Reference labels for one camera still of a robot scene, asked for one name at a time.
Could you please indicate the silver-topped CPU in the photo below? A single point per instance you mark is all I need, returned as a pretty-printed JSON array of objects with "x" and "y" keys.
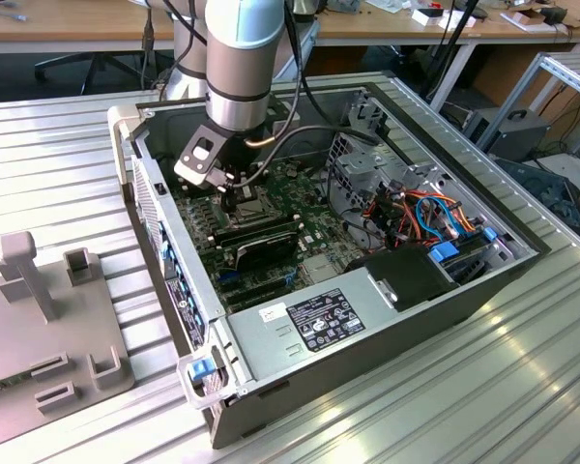
[{"x": 251, "y": 209}]

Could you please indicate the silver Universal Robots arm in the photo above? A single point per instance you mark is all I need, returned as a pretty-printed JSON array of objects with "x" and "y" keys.
[{"x": 241, "y": 72}]

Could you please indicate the CPU socket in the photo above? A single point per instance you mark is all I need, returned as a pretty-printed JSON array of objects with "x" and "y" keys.
[{"x": 258, "y": 223}]

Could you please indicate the black and green expansion card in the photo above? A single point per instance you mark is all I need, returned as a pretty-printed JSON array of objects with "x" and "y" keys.
[{"x": 270, "y": 251}]

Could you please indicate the green motherboard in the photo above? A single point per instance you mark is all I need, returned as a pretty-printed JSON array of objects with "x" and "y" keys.
[{"x": 319, "y": 232}]

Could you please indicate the blue expansion slot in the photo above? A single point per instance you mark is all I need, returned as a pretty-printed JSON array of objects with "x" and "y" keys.
[{"x": 228, "y": 278}]

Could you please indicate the silver metal drive cage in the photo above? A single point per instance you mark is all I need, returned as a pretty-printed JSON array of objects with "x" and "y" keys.
[{"x": 362, "y": 166}]

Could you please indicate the black expansion slot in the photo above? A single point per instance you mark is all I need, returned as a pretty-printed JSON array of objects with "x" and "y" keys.
[
  {"x": 256, "y": 285},
  {"x": 263, "y": 296}
]

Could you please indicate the silver chipset heatsink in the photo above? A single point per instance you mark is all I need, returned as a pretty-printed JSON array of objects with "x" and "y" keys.
[{"x": 320, "y": 269}]

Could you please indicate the silver power supply unit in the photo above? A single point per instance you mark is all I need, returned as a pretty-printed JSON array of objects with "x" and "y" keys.
[{"x": 261, "y": 338}]

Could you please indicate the black office chair base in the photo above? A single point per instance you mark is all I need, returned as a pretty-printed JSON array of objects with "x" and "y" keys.
[{"x": 94, "y": 60}]

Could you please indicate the black plastic fan shroud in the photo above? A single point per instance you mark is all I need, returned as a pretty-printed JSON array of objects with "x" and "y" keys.
[{"x": 406, "y": 278}]

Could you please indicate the blue plastic case latch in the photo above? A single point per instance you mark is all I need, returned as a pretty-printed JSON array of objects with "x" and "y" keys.
[{"x": 198, "y": 369}]

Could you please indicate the wooden desk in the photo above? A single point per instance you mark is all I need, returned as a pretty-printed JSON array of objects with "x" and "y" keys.
[
  {"x": 493, "y": 35},
  {"x": 77, "y": 24}
]

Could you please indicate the blue disk carrier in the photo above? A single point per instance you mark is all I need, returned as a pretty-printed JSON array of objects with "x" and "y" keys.
[{"x": 443, "y": 252}]

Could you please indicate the open grey PC case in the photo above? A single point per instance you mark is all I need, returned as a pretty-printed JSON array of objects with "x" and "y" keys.
[{"x": 367, "y": 377}]

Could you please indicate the small blue plastic clip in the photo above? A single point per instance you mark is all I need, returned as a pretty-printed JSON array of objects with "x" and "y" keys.
[{"x": 489, "y": 234}]

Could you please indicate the black stand pole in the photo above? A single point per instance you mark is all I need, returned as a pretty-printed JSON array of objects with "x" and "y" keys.
[{"x": 460, "y": 24}]

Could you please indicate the grey plastic parts rack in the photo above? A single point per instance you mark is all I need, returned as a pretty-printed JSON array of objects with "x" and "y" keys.
[{"x": 38, "y": 338}]

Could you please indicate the open cardboard box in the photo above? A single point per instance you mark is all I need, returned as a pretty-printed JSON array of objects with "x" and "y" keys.
[{"x": 522, "y": 19}]

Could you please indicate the small black device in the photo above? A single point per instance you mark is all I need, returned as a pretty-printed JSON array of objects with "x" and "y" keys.
[{"x": 556, "y": 15}]

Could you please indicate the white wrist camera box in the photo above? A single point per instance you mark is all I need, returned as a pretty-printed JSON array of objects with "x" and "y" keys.
[{"x": 193, "y": 176}]

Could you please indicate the black camera bracket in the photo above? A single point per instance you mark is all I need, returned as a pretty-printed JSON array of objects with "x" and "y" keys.
[{"x": 187, "y": 147}]

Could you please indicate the aluminium profile frame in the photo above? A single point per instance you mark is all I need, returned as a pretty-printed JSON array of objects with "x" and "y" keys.
[{"x": 568, "y": 76}]

